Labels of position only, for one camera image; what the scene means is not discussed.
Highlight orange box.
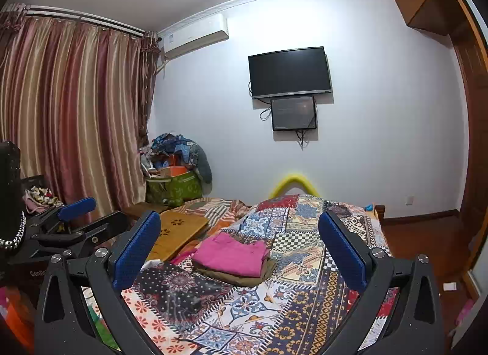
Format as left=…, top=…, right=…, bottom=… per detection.
left=160, top=164, right=191, bottom=177

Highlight curtain rail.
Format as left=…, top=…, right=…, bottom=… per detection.
left=0, top=3, right=159, bottom=41

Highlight floral cloth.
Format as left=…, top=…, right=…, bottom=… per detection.
left=25, top=186, right=63, bottom=214

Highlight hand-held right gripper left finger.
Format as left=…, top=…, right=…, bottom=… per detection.
left=34, top=210, right=162, bottom=355

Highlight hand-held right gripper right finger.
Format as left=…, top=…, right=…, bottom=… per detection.
left=318, top=210, right=447, bottom=355

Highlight green fabric bag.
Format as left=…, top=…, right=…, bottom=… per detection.
left=146, top=170, right=203, bottom=208

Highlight striped pink gold curtain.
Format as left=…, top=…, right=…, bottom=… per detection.
left=0, top=12, right=159, bottom=226

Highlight light wooden board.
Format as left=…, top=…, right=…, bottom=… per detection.
left=147, top=208, right=210, bottom=263

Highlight small black wall monitor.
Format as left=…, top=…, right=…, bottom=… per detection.
left=271, top=96, right=318, bottom=132

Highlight pink item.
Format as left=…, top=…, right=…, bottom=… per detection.
left=455, top=299, right=475, bottom=327

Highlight pink pants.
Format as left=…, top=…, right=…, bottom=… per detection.
left=191, top=232, right=271, bottom=278

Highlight patchwork printed bed sheet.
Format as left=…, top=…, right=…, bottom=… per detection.
left=82, top=194, right=401, bottom=355

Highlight dark storage box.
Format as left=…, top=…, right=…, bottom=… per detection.
left=21, top=175, right=65, bottom=219

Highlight dark wooden stool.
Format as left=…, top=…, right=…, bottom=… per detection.
left=122, top=202, right=168, bottom=220

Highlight white air conditioner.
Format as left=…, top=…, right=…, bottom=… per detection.
left=157, top=13, right=230, bottom=61

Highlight orange pink bag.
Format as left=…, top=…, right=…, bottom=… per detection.
left=0, top=286, right=37, bottom=344

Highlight peach striped blanket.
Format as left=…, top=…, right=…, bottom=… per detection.
left=173, top=198, right=254, bottom=243

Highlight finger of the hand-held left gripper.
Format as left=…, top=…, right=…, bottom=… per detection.
left=30, top=211, right=132, bottom=253
left=36, top=197, right=97, bottom=234

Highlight pile of clothes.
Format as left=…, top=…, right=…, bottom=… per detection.
left=140, top=133, right=213, bottom=184

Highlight large black wall television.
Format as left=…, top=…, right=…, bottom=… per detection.
left=248, top=47, right=332, bottom=99

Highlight olive green pants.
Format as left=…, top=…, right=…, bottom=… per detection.
left=191, top=258, right=276, bottom=289

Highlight yellow curved foam piece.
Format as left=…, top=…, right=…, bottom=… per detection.
left=270, top=174, right=325, bottom=200

